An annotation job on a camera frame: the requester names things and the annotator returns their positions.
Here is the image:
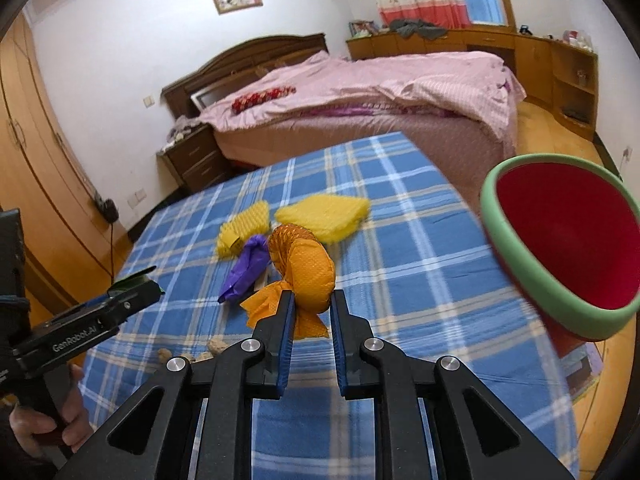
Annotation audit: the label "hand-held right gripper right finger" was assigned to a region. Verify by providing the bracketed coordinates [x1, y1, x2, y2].
[330, 290, 576, 480]

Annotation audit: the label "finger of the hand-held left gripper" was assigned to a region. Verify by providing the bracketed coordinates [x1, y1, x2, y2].
[95, 280, 166, 334]

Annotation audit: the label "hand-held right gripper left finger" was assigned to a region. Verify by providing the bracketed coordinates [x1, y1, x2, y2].
[52, 290, 297, 480]

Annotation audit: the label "orange mesh plastic bag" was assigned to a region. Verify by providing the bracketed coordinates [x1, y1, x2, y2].
[240, 224, 336, 341]

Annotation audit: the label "yellow foam mesh net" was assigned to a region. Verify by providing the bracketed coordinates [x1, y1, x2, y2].
[274, 194, 371, 244]

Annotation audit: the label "red bin with green rim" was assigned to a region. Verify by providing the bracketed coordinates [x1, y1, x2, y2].
[479, 153, 640, 362]

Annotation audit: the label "person's left hand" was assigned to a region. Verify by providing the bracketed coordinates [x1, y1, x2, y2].
[9, 364, 94, 455]

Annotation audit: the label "purple plastic bag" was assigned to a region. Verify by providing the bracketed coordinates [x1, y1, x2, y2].
[217, 233, 271, 305]

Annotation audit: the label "blue plaid cloth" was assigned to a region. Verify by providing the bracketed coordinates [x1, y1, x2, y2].
[75, 131, 581, 480]

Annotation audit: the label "ribbed yellow foam sheet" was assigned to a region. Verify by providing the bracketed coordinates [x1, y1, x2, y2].
[215, 199, 271, 260]

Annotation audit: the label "dark wooden nightstand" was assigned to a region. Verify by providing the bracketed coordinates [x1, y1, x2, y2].
[156, 122, 234, 194]

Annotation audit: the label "wooden wardrobe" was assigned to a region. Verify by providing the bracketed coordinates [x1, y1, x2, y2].
[0, 14, 134, 312]

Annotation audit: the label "pile of cloth items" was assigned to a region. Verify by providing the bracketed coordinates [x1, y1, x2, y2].
[159, 114, 201, 154]

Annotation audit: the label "mauve bedspread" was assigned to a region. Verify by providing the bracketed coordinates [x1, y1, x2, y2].
[212, 104, 519, 202]

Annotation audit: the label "red patterned pillow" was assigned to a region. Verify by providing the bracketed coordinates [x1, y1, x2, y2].
[230, 85, 297, 114]

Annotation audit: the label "dark wooden headboard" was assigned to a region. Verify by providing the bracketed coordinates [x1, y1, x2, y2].
[160, 33, 330, 120]

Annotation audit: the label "row of books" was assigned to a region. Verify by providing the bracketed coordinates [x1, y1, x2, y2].
[348, 19, 379, 39]

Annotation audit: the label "dark grey clothes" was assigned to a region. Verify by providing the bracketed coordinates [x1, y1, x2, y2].
[388, 18, 449, 41]

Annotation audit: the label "long wooden cabinet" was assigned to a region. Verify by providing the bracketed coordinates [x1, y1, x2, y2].
[345, 27, 600, 142]

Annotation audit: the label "white and red containers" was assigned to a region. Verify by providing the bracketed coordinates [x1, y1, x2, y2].
[562, 28, 596, 51]

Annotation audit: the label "black power cable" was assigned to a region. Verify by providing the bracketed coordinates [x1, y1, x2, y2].
[107, 219, 118, 283]

